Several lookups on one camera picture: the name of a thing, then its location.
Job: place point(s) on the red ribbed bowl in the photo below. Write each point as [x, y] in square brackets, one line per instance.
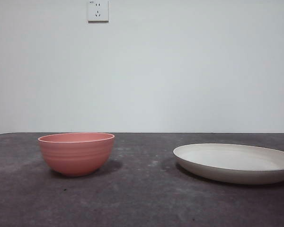
[75, 158]

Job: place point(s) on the white shallow plate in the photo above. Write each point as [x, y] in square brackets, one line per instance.
[227, 163]

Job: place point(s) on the white wall socket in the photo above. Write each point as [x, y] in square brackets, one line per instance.
[98, 11]

